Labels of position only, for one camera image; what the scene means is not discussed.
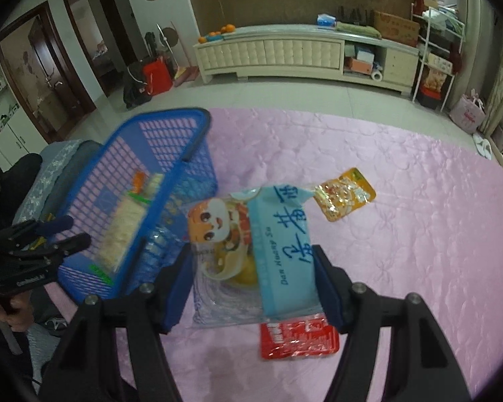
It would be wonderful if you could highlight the red snack packet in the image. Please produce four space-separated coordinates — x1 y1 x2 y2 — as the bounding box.
260 316 340 360

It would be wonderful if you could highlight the white cracker packet green label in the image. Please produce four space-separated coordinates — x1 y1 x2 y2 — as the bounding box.
90 172 166 287

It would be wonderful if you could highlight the person's black trouser leg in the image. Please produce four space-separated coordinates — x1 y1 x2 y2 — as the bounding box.
0 154 43 235

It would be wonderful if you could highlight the orange foil snack packet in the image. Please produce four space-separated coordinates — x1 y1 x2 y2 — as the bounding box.
312 167 377 222

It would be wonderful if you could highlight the pink broom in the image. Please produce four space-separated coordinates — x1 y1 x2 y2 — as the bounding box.
170 21 198 86

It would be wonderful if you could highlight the black router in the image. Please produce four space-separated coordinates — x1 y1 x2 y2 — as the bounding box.
337 5 372 26

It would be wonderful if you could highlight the brown cardboard box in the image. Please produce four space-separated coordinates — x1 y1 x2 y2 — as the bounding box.
373 10 421 48

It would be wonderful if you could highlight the yellow snack bag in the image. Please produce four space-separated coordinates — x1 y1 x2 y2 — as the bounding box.
423 69 445 93

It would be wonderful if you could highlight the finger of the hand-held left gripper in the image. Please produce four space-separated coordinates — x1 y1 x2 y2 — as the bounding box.
7 233 92 267
0 215 74 243

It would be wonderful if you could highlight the red bag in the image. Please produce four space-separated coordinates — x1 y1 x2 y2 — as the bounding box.
143 56 172 95

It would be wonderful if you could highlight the white metal rack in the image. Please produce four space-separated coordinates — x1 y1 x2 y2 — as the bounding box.
411 2 466 112

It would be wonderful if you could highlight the person's left hand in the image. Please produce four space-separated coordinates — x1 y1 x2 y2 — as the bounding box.
0 292 34 333

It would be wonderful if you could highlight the grey patterned cushion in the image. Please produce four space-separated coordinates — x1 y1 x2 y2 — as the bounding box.
12 140 103 235

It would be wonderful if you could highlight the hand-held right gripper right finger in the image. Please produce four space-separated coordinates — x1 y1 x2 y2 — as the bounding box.
312 244 472 402

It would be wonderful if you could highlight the brown door frame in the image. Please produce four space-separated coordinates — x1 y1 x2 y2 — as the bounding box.
62 0 137 112

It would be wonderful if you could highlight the folded green towel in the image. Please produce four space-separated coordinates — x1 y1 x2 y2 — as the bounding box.
334 22 382 39

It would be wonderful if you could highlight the blue cartoon pastry packet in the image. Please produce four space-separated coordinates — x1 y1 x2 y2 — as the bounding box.
186 184 340 329

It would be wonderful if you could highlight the orange flat box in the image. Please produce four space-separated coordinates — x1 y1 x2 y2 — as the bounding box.
346 56 374 74

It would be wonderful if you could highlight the black bag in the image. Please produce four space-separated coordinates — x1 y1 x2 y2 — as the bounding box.
122 62 152 109

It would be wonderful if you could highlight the dark red hanging garment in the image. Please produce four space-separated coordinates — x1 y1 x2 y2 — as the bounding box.
450 44 464 74

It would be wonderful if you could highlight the cream tv cabinet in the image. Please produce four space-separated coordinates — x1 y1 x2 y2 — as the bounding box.
193 24 420 95

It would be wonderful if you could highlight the blue plastic mesh basket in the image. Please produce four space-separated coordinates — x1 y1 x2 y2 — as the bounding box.
56 108 219 302

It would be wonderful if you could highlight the pink shopping bag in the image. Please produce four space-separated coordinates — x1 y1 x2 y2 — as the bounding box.
449 89 486 135

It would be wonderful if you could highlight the pink quilted blanket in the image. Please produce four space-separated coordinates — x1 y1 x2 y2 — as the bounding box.
25 108 503 402

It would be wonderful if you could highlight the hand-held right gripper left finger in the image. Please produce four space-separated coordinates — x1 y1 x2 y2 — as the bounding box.
38 243 193 402

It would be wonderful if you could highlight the brown wooden door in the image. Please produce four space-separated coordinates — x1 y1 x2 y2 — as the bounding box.
0 1 97 143

